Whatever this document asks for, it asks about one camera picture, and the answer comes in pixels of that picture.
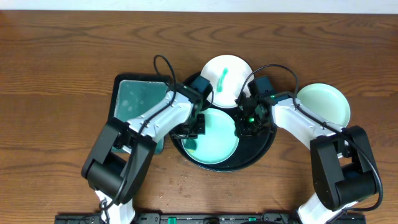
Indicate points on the light teal plate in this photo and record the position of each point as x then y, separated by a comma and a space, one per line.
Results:
219, 141

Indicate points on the black rectangular water tray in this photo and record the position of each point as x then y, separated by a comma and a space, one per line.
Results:
134, 94

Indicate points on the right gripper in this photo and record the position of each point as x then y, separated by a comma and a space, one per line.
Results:
242, 130

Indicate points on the green yellow sponge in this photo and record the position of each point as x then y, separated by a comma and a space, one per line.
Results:
190, 145

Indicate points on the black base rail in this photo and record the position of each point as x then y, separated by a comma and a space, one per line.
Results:
149, 218

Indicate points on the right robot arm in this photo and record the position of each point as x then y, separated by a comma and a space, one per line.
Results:
344, 171

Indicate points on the pale green plate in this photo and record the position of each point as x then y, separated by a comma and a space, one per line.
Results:
326, 101

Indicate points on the black round tray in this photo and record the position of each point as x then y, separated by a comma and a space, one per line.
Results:
249, 150

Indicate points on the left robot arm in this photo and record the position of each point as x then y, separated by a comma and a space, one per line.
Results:
119, 160

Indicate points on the white plate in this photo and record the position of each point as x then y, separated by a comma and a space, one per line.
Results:
227, 74

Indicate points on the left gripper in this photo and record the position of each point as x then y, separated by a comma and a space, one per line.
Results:
193, 127

